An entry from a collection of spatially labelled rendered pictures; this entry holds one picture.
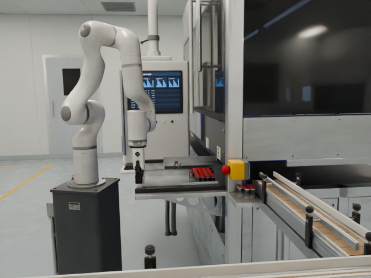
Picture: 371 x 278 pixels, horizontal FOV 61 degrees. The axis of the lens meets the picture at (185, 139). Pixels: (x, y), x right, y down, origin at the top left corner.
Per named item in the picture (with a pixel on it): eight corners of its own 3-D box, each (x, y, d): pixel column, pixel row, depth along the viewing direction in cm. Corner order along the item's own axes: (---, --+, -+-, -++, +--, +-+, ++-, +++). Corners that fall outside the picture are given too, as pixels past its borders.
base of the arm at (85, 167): (59, 187, 155) (56, 150, 152) (79, 177, 173) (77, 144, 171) (95, 190, 151) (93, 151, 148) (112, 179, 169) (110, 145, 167)
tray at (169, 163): (216, 160, 203) (216, 155, 203) (225, 170, 177) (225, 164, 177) (163, 162, 200) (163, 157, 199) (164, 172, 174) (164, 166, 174)
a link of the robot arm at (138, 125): (137, 137, 149) (124, 139, 141) (136, 108, 147) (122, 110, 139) (151, 138, 145) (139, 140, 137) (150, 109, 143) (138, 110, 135)
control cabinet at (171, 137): (187, 157, 256) (186, 58, 245) (190, 162, 237) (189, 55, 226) (124, 159, 251) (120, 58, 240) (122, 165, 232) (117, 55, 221)
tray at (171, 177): (208, 174, 169) (208, 167, 168) (217, 188, 143) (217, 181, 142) (144, 176, 165) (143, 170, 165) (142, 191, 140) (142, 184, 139)
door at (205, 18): (199, 107, 227) (199, 22, 219) (211, 110, 181) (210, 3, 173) (199, 107, 227) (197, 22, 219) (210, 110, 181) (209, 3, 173)
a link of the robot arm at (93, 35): (95, 127, 161) (69, 131, 147) (79, 117, 165) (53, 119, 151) (122, 29, 145) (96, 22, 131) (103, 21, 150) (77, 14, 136)
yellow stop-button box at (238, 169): (244, 175, 134) (244, 159, 133) (249, 180, 127) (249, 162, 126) (226, 176, 134) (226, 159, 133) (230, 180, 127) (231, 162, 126)
